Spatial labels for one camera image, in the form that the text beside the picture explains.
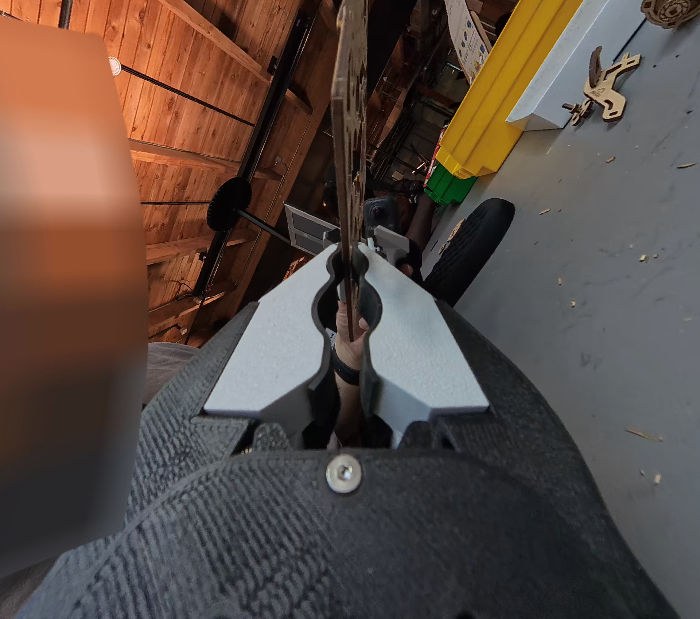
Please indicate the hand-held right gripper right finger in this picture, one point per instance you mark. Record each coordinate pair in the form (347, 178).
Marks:
(421, 356)

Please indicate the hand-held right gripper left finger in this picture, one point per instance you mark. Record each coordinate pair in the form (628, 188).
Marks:
(268, 356)

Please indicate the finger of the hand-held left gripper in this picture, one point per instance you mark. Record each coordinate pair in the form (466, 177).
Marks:
(391, 239)
(331, 235)

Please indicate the wooden laser-cut parts sheet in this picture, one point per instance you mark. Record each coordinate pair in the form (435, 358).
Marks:
(350, 83)

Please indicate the person's left forearm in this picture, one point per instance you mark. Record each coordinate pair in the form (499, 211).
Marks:
(347, 405)

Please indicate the person's left hand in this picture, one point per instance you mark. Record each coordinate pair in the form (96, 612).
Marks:
(343, 323)

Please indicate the grey panel on stand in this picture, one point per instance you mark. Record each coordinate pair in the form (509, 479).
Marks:
(306, 233)

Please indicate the small flat wooden piece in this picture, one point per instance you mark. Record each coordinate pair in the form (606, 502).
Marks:
(451, 236)

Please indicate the black wristband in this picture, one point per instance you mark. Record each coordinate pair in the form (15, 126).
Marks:
(346, 372)

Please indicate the green plastic bin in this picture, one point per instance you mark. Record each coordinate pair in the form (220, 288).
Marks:
(448, 184)

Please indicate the black disc with rod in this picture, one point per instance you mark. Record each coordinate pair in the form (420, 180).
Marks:
(227, 203)

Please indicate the white instruction poster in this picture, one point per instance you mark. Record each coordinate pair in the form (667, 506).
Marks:
(459, 17)

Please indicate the large yellow plastic bin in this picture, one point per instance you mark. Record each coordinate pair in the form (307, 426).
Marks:
(519, 56)

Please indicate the scattered wood chips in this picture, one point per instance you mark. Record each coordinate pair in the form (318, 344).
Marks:
(642, 434)

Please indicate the white cardboard box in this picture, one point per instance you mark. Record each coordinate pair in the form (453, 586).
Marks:
(558, 56)

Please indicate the wooden crank-shaped piece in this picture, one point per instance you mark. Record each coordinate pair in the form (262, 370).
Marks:
(601, 91)

